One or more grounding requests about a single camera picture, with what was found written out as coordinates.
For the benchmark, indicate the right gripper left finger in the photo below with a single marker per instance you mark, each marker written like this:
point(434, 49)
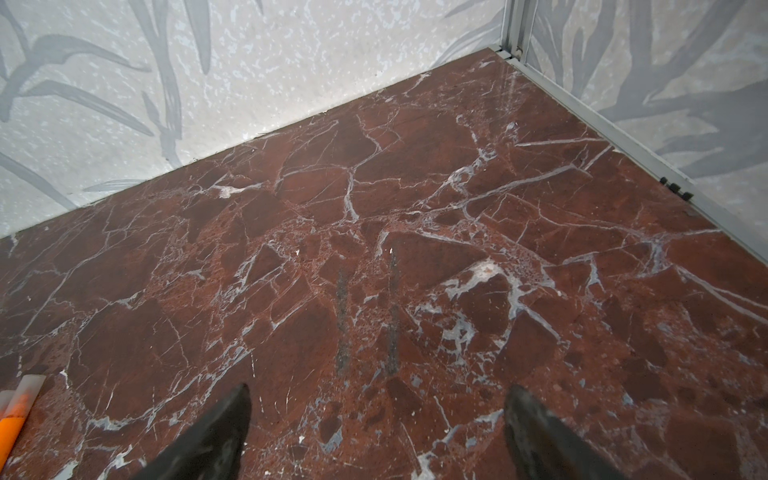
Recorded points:
point(212, 447)

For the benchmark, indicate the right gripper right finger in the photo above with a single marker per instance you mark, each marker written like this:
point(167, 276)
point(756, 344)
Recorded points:
point(543, 447)

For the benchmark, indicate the orange marker pen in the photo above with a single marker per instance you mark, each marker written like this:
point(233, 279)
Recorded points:
point(5, 398)
point(17, 412)

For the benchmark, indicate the aluminium cage frame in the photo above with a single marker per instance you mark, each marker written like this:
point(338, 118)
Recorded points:
point(680, 86)

